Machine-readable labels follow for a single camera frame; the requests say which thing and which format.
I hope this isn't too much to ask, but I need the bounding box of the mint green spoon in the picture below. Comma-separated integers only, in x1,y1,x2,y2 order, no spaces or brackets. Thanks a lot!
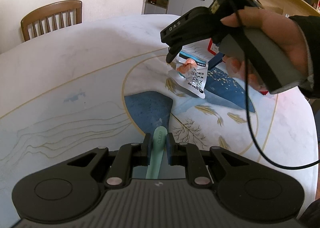
145,126,167,180

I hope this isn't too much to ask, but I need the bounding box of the brown wooden chair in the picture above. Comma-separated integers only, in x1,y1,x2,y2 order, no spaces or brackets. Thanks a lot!
20,0,83,42

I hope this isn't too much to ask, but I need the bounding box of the person's right forearm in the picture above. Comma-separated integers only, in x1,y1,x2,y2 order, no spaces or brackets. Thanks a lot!
289,15,320,118

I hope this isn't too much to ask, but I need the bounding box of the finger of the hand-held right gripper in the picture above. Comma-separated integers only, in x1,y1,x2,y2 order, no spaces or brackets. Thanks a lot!
160,6,219,64
207,52,225,70

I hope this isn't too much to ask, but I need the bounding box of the white fish snack packet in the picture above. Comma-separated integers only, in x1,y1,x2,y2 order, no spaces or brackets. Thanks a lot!
167,51,209,100

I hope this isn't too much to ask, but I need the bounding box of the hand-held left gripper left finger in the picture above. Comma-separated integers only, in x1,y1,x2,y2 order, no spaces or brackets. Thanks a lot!
66,133,153,189

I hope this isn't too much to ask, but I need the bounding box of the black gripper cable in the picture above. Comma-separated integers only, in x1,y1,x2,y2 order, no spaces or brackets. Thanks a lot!
234,10,320,169

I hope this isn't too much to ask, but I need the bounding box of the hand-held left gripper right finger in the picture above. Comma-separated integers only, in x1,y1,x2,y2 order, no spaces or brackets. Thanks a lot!
166,132,252,189

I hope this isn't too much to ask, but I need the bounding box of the person's right hand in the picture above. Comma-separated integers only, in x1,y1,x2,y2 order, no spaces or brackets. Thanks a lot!
221,8,310,93

